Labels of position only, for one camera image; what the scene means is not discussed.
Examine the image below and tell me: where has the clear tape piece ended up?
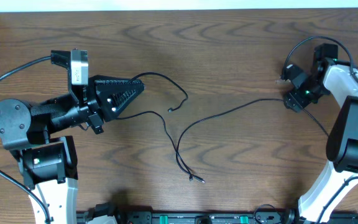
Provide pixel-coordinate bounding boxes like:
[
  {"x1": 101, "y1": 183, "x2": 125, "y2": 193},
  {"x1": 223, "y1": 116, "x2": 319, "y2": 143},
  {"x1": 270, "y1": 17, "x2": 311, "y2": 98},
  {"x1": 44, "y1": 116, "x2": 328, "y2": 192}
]
[{"x1": 275, "y1": 79, "x2": 291, "y2": 85}]

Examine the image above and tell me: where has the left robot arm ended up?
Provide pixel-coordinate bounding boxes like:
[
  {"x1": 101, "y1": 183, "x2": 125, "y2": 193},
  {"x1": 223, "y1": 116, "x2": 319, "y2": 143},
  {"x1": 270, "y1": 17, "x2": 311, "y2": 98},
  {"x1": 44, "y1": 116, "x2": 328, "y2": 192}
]
[{"x1": 0, "y1": 75, "x2": 145, "y2": 223}]

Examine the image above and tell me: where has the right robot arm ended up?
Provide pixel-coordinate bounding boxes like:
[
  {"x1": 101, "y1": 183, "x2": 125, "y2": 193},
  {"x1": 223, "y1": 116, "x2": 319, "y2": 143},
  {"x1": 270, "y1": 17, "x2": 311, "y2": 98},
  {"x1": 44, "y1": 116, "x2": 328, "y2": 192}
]
[{"x1": 280, "y1": 44, "x2": 358, "y2": 223}]

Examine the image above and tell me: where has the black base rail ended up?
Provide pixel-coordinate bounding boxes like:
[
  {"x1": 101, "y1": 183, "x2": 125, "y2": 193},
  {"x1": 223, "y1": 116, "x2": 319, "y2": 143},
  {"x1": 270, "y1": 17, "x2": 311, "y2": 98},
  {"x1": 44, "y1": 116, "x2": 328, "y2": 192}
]
[{"x1": 76, "y1": 202, "x2": 358, "y2": 224}]

